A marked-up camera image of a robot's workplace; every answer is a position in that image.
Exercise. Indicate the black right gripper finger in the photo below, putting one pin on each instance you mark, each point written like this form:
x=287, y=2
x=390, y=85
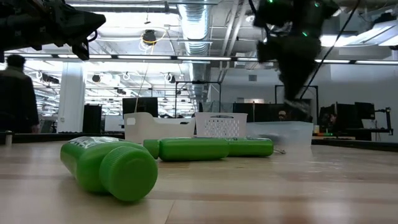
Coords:
x=300, y=88
x=287, y=87

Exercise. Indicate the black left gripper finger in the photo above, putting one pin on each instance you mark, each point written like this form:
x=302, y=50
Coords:
x=76, y=35
x=84, y=20

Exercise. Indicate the thin silver metal tool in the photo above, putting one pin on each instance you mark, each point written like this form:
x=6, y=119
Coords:
x=280, y=151

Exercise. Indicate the slim green bottle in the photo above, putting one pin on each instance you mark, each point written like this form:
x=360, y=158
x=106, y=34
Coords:
x=252, y=147
x=192, y=149

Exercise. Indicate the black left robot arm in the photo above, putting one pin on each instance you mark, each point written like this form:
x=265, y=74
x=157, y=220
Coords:
x=15, y=25

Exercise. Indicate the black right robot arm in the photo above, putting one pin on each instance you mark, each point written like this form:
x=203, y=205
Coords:
x=295, y=15

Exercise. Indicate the person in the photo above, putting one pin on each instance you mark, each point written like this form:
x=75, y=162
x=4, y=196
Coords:
x=283, y=115
x=15, y=99
x=332, y=119

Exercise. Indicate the clear plastic container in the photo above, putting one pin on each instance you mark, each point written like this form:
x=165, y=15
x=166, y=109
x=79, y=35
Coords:
x=286, y=132

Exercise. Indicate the wide black monitor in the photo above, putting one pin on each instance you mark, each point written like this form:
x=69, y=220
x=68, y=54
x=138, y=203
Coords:
x=342, y=113

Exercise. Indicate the white square column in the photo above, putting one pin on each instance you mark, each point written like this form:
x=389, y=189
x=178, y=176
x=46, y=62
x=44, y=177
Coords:
x=71, y=96

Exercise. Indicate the small black monitor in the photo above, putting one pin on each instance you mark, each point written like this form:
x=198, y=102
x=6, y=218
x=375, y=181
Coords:
x=365, y=109

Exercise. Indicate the white lattice plastic basket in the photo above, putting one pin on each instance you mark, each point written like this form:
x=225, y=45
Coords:
x=221, y=127

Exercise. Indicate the black table border strip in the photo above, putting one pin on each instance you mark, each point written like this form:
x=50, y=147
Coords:
x=357, y=143
x=62, y=137

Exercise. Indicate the black cabinet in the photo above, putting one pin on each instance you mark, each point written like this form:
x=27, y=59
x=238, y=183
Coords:
x=92, y=118

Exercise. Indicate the long white light bar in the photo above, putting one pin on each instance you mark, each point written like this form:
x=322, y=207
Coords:
x=202, y=58

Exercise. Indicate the small silver cup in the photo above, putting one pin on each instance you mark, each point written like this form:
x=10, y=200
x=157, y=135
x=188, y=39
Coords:
x=8, y=138

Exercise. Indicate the large green bottle ribbed cap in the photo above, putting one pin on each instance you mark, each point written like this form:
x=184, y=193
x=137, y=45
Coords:
x=93, y=165

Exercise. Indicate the black metal frame stand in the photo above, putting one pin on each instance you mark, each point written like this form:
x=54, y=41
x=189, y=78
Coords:
x=197, y=82
x=316, y=102

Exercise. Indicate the silver ribbed air duct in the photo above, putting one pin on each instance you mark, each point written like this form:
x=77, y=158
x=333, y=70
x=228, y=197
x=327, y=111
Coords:
x=195, y=21

